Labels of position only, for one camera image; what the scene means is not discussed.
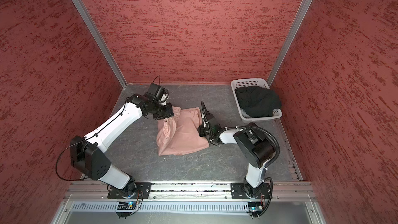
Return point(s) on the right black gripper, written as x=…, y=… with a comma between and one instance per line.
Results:
x=201, y=131

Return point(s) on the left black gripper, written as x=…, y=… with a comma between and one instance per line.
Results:
x=168, y=114

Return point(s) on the pink shorts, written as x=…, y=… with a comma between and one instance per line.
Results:
x=178, y=135

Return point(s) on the black shorts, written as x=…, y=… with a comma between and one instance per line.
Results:
x=258, y=102

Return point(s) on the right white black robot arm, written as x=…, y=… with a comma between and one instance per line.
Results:
x=259, y=147

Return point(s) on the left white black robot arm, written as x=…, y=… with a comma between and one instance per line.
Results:
x=87, y=154

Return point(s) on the right green circuit board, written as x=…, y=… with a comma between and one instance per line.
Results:
x=255, y=208

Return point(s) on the green circuit board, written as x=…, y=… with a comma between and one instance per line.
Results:
x=255, y=208
x=126, y=206

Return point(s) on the left green circuit board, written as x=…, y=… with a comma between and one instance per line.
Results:
x=126, y=206

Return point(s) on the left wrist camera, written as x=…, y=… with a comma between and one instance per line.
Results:
x=157, y=93

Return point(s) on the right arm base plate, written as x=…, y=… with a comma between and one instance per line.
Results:
x=239, y=190

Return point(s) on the white slotted cable duct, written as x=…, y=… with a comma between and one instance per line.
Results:
x=165, y=207

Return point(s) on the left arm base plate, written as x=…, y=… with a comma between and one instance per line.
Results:
x=139, y=190

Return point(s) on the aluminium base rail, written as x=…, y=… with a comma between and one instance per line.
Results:
x=300, y=191

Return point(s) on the right aluminium corner post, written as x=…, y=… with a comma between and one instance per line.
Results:
x=297, y=21

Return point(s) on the aluminium corner post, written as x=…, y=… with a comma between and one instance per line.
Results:
x=297, y=21
x=85, y=15

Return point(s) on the left aluminium corner post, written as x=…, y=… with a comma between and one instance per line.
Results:
x=85, y=15

